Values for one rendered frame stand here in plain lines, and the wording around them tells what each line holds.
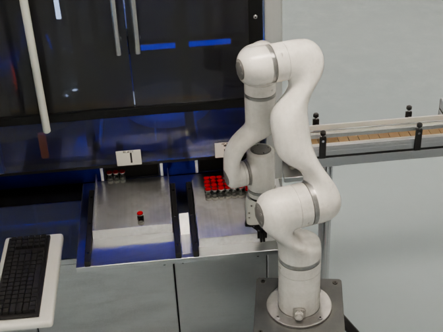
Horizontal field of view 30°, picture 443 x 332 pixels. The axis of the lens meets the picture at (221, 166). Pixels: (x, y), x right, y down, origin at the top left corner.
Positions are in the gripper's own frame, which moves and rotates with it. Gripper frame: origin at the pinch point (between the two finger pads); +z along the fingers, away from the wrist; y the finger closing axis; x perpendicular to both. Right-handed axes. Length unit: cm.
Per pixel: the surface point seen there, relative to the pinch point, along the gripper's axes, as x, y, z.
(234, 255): 2.7, 9.3, 5.1
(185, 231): -9.7, 23.9, 3.5
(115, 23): -31, 40, -62
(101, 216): -23, 52, 4
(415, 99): -244, -130, 92
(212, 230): -10.1, 15.0, 4.2
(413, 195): -142, -99, 92
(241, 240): -2.0, 6.4, 3.0
